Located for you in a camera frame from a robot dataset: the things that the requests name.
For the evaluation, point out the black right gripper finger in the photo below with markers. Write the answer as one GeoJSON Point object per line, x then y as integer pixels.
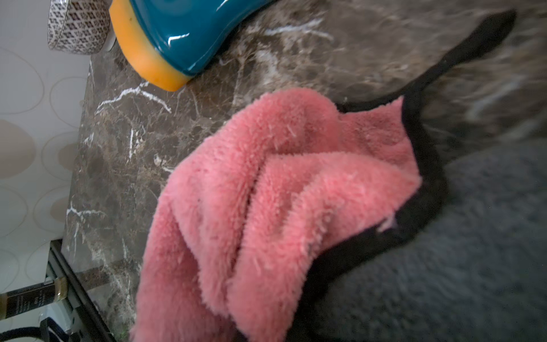
{"type": "Point", "coordinates": [485, 38]}

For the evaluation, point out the pink microfiber cloth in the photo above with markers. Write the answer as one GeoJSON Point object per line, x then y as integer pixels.
{"type": "Point", "coordinates": [291, 186]}

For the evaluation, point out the teal rubber boot left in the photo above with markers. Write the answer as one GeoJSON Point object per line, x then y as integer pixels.
{"type": "Point", "coordinates": [169, 42]}

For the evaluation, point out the patterned black white bowl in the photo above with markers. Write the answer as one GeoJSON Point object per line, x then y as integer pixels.
{"type": "Point", "coordinates": [78, 26]}

